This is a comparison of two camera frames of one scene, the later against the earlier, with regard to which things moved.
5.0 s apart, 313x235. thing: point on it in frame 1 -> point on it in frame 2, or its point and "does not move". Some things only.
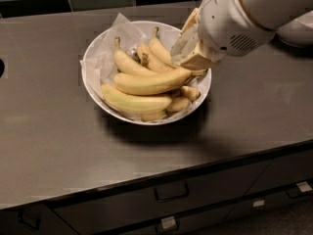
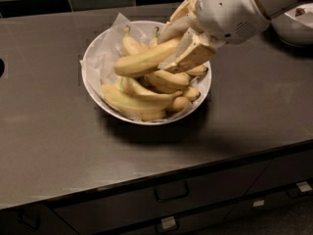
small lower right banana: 178,103 does not move
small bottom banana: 153,116 does not move
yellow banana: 135,84 -> 145,62
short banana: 150,61 -> 181,78
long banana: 128,63 -> 131,46
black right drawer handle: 294,192 does not move
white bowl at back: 298,31 does not move
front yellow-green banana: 134,102 does not move
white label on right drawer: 303,186 does not move
